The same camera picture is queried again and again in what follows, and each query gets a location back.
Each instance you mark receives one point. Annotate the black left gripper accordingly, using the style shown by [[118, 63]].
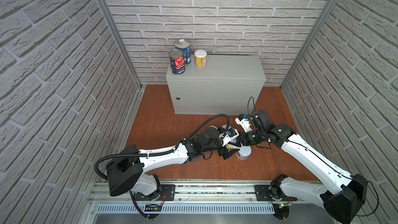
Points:
[[229, 153]]

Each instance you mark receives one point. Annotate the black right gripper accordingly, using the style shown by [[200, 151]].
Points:
[[243, 135]]

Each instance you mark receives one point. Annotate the yellow label pull-tab can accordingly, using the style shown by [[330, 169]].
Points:
[[231, 146]]

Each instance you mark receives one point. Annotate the white lid small can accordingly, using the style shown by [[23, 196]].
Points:
[[200, 58]]

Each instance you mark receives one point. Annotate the dark tomato label can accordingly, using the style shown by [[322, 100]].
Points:
[[177, 61]]

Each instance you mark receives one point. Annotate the blue label tin can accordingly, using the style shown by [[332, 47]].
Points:
[[185, 46]]

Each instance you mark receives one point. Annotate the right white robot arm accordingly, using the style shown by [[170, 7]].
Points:
[[340, 193]]

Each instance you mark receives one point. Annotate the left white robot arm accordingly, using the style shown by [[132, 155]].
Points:
[[128, 170]]

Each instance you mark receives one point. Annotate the plain lid silver can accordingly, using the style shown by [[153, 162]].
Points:
[[244, 152]]

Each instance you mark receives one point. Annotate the pink label pull-tab can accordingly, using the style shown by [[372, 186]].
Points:
[[224, 128]]

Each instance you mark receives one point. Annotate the grey label pull-tab can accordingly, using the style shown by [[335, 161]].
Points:
[[213, 127]]

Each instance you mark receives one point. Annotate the grey metal cabinet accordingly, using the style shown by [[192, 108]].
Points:
[[228, 84]]

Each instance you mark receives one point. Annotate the perforated white vent strip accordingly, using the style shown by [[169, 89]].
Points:
[[192, 208]]

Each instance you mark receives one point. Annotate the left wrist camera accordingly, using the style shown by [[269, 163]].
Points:
[[230, 137]]

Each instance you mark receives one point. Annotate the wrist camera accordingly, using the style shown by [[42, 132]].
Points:
[[230, 137], [244, 122]]

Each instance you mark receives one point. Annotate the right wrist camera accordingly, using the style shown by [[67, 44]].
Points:
[[244, 122]]

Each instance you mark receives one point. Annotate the left floor aluminium rail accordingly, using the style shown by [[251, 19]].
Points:
[[127, 130]]

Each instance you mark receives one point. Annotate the front aluminium mounting rail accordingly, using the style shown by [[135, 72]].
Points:
[[192, 191]]

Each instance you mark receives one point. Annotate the right aluminium corner post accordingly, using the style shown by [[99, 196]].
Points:
[[310, 38]]

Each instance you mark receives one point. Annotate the aluminium corner post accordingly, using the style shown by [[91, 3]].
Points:
[[105, 11], [310, 38]]

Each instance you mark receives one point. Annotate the left aluminium corner post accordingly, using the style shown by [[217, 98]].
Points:
[[105, 11]]

